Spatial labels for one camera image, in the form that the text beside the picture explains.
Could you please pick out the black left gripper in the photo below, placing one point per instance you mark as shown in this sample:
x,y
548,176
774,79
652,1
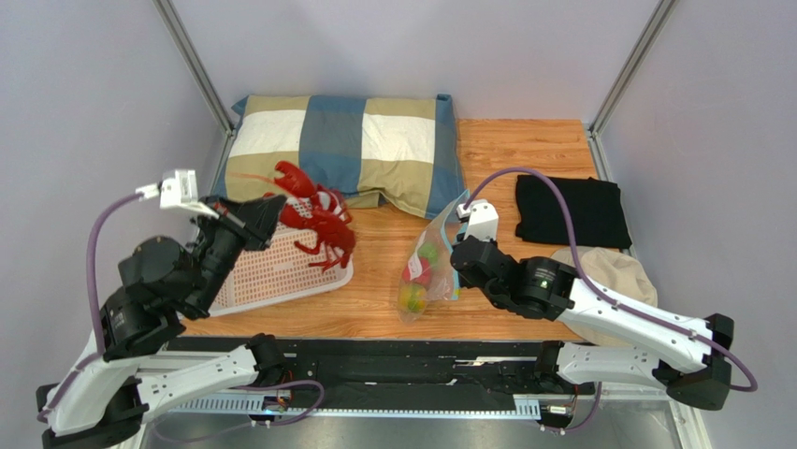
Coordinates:
x,y
258,216

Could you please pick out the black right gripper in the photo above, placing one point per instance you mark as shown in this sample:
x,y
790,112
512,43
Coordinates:
x,y
464,257

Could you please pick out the red toy lobster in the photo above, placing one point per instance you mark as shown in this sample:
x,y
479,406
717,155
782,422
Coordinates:
x,y
313,207

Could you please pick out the clear zip top bag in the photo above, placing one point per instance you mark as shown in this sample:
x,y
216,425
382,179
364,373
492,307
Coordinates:
x,y
442,230

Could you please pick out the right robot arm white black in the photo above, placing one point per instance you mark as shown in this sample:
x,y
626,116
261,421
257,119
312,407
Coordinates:
x,y
683,356

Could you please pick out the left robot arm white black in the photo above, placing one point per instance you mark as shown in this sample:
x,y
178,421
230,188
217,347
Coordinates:
x,y
104,400

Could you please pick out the white plastic basket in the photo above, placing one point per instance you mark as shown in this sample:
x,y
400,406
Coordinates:
x,y
279,274

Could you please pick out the red toy fruit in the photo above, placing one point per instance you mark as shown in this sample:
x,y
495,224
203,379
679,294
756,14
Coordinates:
x,y
417,270

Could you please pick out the yellow toy fruit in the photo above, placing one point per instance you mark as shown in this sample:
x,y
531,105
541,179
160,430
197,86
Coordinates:
x,y
412,298

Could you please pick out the black folded cloth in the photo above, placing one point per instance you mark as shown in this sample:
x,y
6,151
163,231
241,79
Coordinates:
x,y
598,219

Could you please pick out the beige hat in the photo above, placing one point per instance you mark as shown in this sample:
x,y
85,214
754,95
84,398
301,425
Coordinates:
x,y
618,272

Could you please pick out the plaid pillow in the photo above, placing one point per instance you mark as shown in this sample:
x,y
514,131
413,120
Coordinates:
x,y
373,151

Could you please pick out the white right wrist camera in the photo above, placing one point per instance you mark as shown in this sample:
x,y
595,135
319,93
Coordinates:
x,y
480,220

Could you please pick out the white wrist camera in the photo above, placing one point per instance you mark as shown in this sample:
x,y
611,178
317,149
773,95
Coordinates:
x,y
480,220
176,190

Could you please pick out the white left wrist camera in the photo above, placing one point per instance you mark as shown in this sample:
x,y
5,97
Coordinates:
x,y
176,190

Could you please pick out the aluminium frame rail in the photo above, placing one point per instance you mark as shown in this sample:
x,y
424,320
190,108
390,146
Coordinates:
x,y
552,415

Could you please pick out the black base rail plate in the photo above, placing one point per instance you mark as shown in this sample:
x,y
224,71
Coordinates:
x,y
419,375

